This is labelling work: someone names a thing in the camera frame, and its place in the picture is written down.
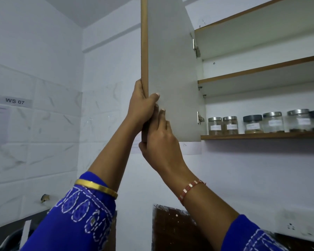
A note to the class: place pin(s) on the person's left hand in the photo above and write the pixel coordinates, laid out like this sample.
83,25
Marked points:
141,107

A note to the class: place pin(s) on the person's right hand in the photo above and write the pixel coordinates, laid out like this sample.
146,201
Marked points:
163,148

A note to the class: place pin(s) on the brown wooden cabinet door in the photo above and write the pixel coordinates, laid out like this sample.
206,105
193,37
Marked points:
172,75

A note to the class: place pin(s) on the coriander powder jar grey lid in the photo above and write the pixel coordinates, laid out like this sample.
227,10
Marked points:
253,124

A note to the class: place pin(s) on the brown wooden wall cabinet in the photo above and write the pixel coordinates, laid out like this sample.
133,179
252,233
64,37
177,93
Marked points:
264,101

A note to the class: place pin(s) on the cloves jar silver lid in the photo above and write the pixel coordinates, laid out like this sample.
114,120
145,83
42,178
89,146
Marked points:
299,120

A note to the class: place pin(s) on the person's right forearm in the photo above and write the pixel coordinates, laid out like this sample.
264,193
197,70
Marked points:
209,219

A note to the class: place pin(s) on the person's left forearm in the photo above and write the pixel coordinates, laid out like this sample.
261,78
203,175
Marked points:
112,159

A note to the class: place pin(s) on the metal cabinet door hinge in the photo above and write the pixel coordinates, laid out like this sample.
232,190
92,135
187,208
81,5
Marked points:
196,48
200,118

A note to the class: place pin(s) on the gold bangle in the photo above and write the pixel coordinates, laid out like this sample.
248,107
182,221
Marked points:
95,186

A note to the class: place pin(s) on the white shelf with wooden edge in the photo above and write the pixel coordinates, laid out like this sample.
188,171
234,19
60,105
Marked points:
264,78

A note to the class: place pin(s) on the small white wall label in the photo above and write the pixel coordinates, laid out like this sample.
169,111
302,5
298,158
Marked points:
14,101

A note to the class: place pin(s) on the small metal wall fixture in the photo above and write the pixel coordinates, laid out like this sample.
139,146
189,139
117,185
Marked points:
44,198

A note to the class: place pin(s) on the white wall socket plate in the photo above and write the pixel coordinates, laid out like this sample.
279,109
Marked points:
303,224

